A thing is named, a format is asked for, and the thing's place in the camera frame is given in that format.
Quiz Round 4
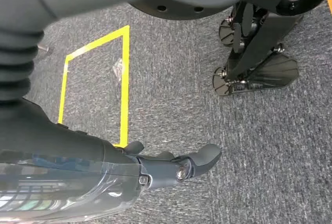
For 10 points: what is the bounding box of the clear tape patch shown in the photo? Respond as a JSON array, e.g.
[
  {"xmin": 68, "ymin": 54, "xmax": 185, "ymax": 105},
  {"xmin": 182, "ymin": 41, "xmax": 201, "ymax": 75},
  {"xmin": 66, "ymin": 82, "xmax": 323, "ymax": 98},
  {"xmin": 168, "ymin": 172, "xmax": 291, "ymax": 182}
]
[{"xmin": 112, "ymin": 58, "xmax": 124, "ymax": 82}]

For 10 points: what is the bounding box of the yellow floor tape outline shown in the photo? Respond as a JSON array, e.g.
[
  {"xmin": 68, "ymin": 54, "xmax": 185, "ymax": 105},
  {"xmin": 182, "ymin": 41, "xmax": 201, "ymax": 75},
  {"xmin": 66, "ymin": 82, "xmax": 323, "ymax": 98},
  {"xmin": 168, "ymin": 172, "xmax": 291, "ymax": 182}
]
[{"xmin": 57, "ymin": 24, "xmax": 131, "ymax": 149}]

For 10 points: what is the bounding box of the black left robot foot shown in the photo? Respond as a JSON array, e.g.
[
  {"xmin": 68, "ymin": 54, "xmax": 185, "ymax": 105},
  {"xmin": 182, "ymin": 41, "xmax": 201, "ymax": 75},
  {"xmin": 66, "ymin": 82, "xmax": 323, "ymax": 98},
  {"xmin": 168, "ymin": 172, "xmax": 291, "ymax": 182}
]
[{"xmin": 219, "ymin": 16, "xmax": 260, "ymax": 53}]

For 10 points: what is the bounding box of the black robot foot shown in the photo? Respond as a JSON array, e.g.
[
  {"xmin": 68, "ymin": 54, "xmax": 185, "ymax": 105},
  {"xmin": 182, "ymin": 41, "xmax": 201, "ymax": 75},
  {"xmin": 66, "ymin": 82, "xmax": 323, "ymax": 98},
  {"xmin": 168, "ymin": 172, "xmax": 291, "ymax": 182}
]
[
  {"xmin": 212, "ymin": 52, "xmax": 300, "ymax": 97},
  {"xmin": 219, "ymin": 16, "xmax": 260, "ymax": 53}
]

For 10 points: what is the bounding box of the black right robot shin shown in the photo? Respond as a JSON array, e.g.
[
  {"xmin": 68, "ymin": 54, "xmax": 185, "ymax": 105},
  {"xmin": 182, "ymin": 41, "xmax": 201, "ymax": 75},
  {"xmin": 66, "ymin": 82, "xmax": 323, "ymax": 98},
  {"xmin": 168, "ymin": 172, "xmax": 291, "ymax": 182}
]
[{"xmin": 228, "ymin": 1, "xmax": 305, "ymax": 80}]

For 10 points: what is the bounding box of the black right robot foot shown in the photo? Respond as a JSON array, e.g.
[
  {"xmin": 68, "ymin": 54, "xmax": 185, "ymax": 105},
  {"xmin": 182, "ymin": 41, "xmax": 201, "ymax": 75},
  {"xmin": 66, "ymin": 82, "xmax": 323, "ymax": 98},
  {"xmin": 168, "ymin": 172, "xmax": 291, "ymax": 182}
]
[{"xmin": 212, "ymin": 52, "xmax": 300, "ymax": 97}]

